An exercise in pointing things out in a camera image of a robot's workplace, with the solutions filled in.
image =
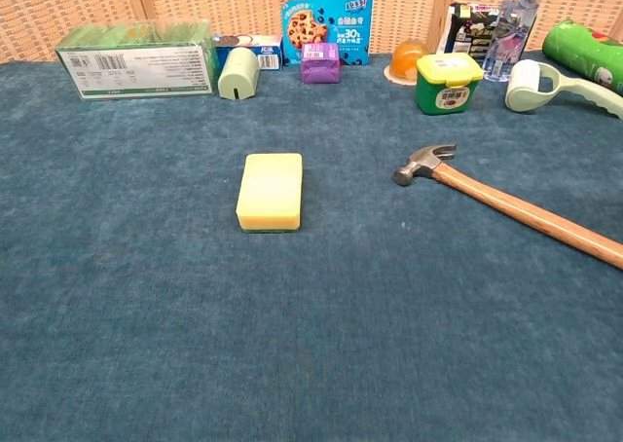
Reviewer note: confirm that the blue pink sandwich cookie box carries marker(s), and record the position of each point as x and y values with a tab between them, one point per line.
265	47

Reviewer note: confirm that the blue chocolate chip cookie box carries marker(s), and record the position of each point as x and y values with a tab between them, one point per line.
336	18

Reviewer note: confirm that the small purple carton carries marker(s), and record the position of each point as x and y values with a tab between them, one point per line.
319	64

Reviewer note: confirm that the green tub with yellow lid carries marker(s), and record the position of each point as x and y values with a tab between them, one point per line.
445	84

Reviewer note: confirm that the black white snack package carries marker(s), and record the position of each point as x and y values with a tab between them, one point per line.
467	28

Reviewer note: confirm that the blue table cloth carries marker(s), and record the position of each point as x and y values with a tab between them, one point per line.
194	315

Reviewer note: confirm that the yellow sponge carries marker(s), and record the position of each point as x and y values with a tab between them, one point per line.
270	194

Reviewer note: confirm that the pale green cylinder case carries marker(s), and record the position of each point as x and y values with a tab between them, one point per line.
238	74

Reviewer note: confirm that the clear box of green packets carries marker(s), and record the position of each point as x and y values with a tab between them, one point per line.
136	67

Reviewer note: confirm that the clear plastic water bottle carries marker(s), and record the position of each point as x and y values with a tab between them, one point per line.
513	28

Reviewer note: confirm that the orange jelly cup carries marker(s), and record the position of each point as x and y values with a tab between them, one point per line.
404	62

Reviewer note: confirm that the wicker folding screen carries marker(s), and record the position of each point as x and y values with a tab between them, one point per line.
97	4

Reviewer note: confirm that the pale green lint roller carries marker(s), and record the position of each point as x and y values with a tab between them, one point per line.
523	89

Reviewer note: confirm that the green chips can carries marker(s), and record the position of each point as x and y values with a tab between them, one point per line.
584	55

